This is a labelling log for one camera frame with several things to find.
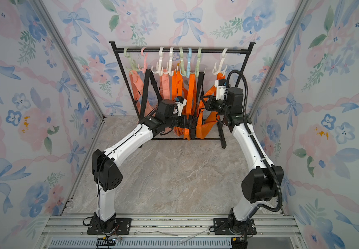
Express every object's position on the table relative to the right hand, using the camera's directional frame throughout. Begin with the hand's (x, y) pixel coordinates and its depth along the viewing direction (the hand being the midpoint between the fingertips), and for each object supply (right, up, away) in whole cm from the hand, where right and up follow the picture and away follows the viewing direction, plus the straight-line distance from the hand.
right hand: (203, 96), depth 76 cm
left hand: (-5, -10, +4) cm, 12 cm away
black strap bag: (-4, -18, +13) cm, 22 cm away
